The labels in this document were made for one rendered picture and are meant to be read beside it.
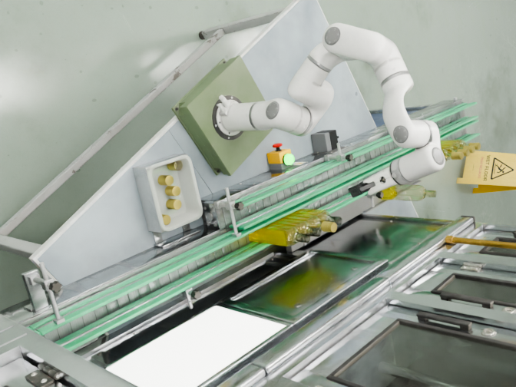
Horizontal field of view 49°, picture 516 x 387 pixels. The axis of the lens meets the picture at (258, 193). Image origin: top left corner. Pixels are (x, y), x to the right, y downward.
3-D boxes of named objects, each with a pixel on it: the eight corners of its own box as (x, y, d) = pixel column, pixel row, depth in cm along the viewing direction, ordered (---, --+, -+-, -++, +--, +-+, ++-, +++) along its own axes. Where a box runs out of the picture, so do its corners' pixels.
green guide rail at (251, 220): (229, 228, 197) (244, 229, 191) (228, 225, 196) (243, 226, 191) (464, 118, 310) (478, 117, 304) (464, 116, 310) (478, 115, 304)
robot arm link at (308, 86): (302, 51, 174) (334, 69, 185) (259, 114, 183) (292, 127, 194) (317, 67, 168) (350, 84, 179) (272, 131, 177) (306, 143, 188)
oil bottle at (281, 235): (249, 241, 204) (292, 248, 189) (246, 226, 203) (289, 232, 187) (259, 236, 208) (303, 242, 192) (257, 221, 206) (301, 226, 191)
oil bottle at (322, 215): (281, 225, 215) (325, 230, 200) (279, 211, 214) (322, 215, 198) (291, 220, 219) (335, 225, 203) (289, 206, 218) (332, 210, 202)
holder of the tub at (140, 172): (152, 246, 191) (165, 248, 186) (132, 167, 185) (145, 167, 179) (192, 228, 202) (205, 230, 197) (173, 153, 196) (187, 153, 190)
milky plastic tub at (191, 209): (149, 231, 190) (163, 233, 183) (132, 167, 184) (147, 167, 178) (189, 214, 201) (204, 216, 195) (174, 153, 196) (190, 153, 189)
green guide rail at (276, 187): (224, 207, 195) (239, 209, 189) (223, 205, 195) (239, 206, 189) (462, 104, 308) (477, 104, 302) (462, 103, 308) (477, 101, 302)
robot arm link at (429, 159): (418, 115, 149) (439, 115, 155) (388, 130, 158) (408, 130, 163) (434, 170, 147) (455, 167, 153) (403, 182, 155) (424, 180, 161)
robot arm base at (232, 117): (204, 113, 193) (233, 110, 182) (223, 86, 198) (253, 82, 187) (231, 143, 202) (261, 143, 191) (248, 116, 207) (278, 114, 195)
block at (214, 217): (206, 229, 199) (218, 230, 193) (200, 203, 196) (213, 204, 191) (213, 225, 201) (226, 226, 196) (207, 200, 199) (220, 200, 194)
